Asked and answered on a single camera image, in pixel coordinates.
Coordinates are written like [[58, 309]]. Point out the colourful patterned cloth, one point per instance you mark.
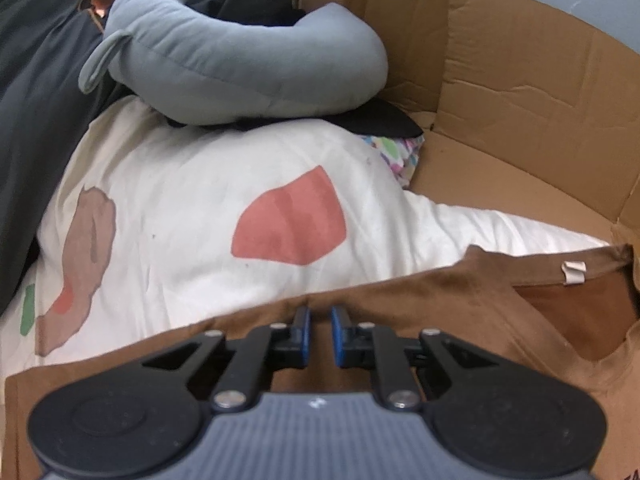
[[402, 155]]

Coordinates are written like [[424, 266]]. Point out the grey neck pillow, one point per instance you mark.
[[225, 65]]

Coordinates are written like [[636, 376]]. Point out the white bear print blanket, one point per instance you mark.
[[190, 200]]

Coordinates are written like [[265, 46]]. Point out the brown printed t-shirt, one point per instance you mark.
[[475, 300]]

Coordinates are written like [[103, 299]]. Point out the black cloth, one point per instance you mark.
[[385, 122]]

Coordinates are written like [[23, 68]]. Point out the dark grey pillow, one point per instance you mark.
[[40, 110]]

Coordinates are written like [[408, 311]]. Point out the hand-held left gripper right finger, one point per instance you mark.
[[337, 337]]

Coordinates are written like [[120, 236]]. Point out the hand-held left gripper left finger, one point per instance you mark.
[[304, 337]]

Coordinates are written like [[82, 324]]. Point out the brown cardboard sheet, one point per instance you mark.
[[525, 90]]

